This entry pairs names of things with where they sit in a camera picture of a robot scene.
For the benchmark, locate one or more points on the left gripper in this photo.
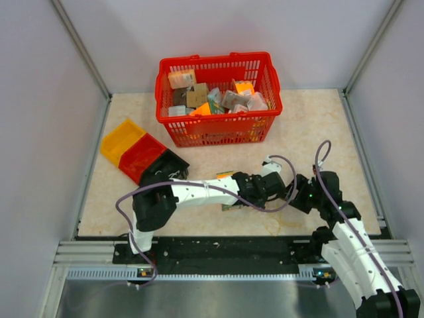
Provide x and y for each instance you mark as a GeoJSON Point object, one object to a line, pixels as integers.
{"type": "Point", "coordinates": [263, 200]}

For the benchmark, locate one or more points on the brown cardboard box in basket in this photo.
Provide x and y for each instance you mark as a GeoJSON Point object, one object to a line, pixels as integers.
{"type": "Point", "coordinates": [196, 96]}

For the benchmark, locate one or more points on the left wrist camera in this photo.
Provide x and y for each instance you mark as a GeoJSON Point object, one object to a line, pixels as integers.
{"type": "Point", "coordinates": [269, 166]}

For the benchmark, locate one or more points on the clear packet in basket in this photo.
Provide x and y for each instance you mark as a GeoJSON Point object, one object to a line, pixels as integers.
{"type": "Point", "coordinates": [231, 99]}

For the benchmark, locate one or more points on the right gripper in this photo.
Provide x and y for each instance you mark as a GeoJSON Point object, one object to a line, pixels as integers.
{"type": "Point", "coordinates": [302, 183]}

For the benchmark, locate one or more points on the red plastic bin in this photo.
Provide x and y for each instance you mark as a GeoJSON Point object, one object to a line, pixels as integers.
{"type": "Point", "coordinates": [138, 157]}

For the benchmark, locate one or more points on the aluminium frame rail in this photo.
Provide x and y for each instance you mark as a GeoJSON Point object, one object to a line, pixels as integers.
{"type": "Point", "coordinates": [113, 260]}

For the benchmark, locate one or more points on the sponge daddy package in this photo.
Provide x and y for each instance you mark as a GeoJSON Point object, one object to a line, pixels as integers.
{"type": "Point", "coordinates": [224, 207]}

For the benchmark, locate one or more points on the black plastic bin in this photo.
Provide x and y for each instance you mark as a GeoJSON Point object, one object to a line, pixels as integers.
{"type": "Point", "coordinates": [169, 164]}

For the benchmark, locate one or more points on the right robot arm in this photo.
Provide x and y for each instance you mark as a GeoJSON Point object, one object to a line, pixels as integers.
{"type": "Point", "coordinates": [344, 243]}

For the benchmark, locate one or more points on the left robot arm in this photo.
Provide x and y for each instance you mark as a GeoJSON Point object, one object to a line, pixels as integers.
{"type": "Point", "coordinates": [154, 206]}

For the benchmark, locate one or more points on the orange sponge pack in basket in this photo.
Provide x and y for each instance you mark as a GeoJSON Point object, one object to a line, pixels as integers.
{"type": "Point", "coordinates": [244, 88]}

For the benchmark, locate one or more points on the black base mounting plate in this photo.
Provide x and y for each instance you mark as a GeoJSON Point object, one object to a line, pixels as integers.
{"type": "Point", "coordinates": [231, 255]}

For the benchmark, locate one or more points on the yellow plastic bin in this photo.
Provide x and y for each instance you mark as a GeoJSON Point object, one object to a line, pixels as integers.
{"type": "Point", "coordinates": [119, 140]}

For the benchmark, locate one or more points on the red plastic shopping basket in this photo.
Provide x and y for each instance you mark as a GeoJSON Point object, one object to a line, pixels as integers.
{"type": "Point", "coordinates": [212, 124]}

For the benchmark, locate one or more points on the orange box in basket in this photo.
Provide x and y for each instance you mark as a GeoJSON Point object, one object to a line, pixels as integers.
{"type": "Point", "coordinates": [182, 79]}

